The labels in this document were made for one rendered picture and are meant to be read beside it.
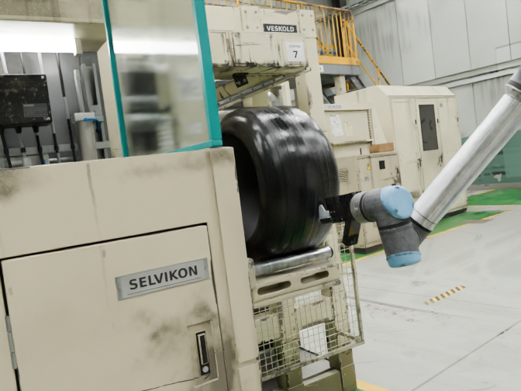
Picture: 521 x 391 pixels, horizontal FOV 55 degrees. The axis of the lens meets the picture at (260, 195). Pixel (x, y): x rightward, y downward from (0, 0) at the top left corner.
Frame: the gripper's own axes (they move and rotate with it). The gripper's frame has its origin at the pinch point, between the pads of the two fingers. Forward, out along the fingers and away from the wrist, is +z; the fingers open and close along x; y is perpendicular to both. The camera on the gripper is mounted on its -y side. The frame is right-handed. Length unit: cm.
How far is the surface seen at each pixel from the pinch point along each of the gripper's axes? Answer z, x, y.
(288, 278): 9.5, 10.9, -16.2
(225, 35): 34, 3, 78
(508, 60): 561, -1046, 275
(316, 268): 9.6, -1.1, -15.6
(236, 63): 35, 0, 67
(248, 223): 46.5, 2.0, 4.0
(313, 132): -1.1, -3.0, 29.6
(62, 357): -55, 89, -10
